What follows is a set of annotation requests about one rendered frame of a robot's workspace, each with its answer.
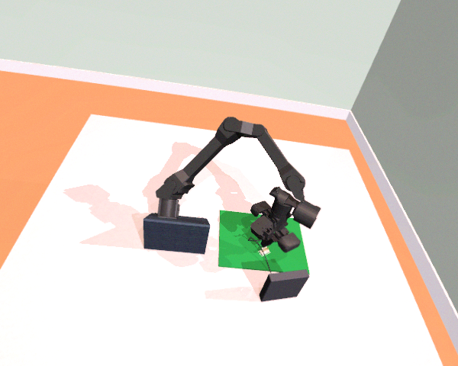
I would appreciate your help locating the green circuit board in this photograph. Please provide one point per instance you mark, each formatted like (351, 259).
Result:
(235, 251)

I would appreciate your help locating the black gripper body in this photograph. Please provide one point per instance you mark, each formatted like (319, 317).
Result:
(286, 242)

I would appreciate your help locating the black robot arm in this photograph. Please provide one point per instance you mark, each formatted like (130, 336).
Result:
(230, 130)

